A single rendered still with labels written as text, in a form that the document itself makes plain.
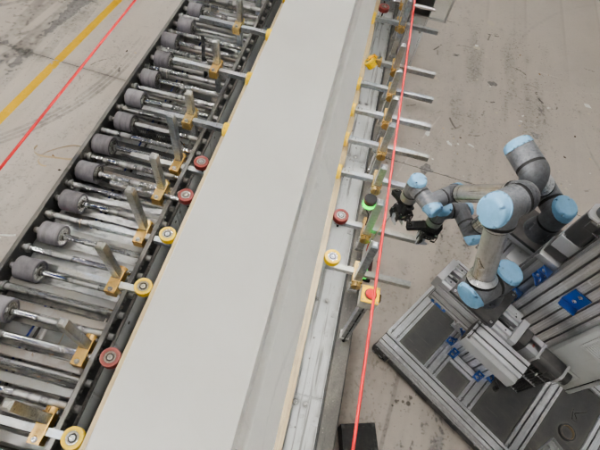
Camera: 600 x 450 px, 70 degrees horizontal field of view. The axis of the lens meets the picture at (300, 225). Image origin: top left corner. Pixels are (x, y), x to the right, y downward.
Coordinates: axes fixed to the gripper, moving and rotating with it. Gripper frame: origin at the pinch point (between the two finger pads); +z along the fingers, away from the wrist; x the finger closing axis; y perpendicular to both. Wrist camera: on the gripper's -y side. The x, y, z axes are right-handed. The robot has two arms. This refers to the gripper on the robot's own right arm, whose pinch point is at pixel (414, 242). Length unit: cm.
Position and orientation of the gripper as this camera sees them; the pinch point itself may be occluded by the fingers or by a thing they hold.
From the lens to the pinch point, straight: 233.2
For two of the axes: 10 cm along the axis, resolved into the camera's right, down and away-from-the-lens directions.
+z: -1.1, 5.3, 8.4
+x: 2.2, -8.2, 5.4
